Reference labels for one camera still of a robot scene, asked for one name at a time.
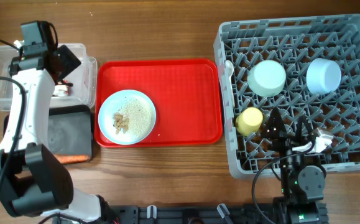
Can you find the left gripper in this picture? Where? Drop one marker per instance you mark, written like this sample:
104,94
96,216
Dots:
71,60

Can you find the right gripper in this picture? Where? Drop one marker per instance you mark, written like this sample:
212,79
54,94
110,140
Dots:
280,132

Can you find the white tissue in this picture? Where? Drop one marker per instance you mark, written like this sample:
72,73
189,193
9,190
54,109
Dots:
58,94

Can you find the yellow cup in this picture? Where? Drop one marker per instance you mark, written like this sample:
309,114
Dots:
249,121

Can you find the green bowl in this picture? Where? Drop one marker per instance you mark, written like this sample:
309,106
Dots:
267,78

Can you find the light blue bowl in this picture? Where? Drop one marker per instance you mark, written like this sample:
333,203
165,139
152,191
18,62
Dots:
323,76

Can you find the white plastic spoon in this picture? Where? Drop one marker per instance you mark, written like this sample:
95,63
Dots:
229,68

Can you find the orange carrot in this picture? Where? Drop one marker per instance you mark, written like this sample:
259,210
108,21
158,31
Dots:
72,159

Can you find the red snack wrapper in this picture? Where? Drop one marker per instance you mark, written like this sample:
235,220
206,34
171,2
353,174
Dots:
66,83

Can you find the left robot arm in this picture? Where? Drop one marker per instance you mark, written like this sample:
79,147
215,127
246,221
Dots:
33,182

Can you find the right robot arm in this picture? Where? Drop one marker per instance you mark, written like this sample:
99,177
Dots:
302,184

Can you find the grey dishwasher rack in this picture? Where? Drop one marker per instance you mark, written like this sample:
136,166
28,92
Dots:
294,43

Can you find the clear plastic bin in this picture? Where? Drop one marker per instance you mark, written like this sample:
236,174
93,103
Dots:
84,78

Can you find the black tray bin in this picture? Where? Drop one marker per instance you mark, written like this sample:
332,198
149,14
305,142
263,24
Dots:
63,131

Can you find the brown food scraps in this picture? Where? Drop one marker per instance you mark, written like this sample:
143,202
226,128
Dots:
121,122

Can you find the light blue plate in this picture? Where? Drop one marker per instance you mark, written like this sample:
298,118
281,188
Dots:
140,110

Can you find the red serving tray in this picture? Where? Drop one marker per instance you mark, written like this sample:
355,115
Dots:
185,93

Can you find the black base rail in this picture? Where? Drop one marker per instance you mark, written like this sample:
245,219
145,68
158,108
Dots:
245,214

